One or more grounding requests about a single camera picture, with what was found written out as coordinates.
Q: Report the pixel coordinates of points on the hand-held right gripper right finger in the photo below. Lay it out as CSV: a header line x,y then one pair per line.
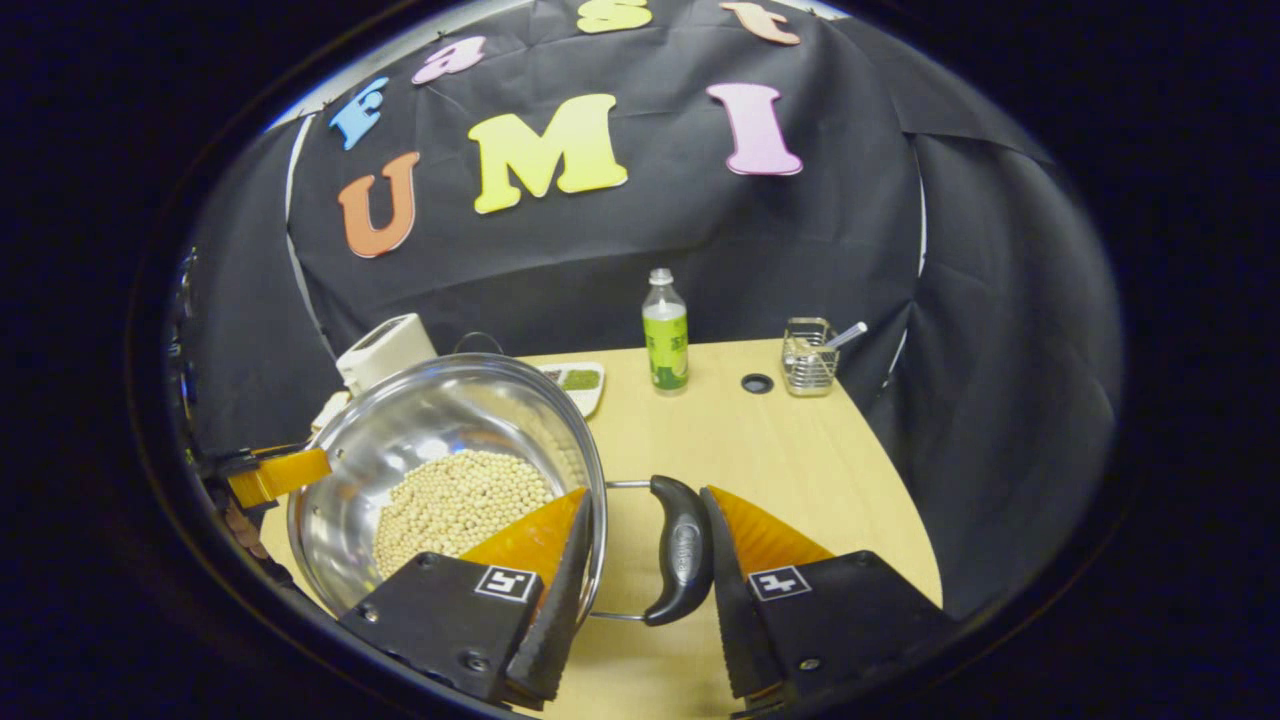
x,y
735,620

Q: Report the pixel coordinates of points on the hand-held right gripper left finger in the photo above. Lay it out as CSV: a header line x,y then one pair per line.
x,y
560,620

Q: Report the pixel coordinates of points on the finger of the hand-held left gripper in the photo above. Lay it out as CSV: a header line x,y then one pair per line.
x,y
285,470

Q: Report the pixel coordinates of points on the small sandwich plate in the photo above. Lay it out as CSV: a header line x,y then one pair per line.
x,y
324,410

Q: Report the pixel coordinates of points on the pile of yellow soybeans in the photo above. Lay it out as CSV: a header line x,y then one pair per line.
x,y
450,510

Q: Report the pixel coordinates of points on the white toaster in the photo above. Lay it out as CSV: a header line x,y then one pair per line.
x,y
385,350

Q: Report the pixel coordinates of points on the black table grommet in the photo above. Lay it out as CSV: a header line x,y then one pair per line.
x,y
757,383

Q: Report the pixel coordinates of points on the white divided bean tray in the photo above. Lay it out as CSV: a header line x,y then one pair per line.
x,y
585,381

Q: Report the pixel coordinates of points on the green label drink bottle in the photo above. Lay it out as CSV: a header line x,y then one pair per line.
x,y
665,350

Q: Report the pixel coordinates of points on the metal spoon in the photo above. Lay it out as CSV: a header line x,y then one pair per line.
x,y
848,335

